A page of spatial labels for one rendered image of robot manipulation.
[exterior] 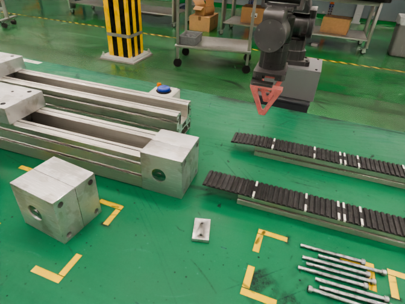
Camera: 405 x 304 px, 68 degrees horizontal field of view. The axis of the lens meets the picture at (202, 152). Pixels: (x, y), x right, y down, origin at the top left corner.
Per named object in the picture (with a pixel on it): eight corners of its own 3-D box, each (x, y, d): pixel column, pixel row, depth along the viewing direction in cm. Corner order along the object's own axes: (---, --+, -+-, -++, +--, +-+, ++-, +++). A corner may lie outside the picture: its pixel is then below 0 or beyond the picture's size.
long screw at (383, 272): (384, 272, 50) (386, 268, 49) (385, 277, 49) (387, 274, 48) (317, 255, 52) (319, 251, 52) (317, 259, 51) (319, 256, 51)
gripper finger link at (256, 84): (244, 116, 67) (251, 75, 62) (250, 104, 72) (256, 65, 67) (275, 122, 65) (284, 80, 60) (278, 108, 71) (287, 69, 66)
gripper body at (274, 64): (251, 79, 63) (257, 43, 59) (258, 66, 71) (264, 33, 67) (282, 84, 62) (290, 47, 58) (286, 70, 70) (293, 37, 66)
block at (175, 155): (200, 166, 72) (202, 131, 66) (181, 199, 62) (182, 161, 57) (166, 157, 74) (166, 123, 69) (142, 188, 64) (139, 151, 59)
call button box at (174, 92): (180, 105, 99) (180, 87, 95) (168, 118, 91) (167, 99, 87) (158, 101, 100) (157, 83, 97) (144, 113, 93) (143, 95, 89)
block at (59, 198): (110, 204, 60) (103, 165, 54) (64, 244, 51) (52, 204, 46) (73, 187, 63) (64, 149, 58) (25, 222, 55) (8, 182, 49)
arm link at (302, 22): (305, 43, 107) (289, 41, 109) (311, 11, 102) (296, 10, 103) (302, 47, 100) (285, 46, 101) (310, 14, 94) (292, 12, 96)
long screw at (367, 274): (368, 274, 49) (370, 270, 49) (369, 279, 49) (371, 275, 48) (302, 256, 52) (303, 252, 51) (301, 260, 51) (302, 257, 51)
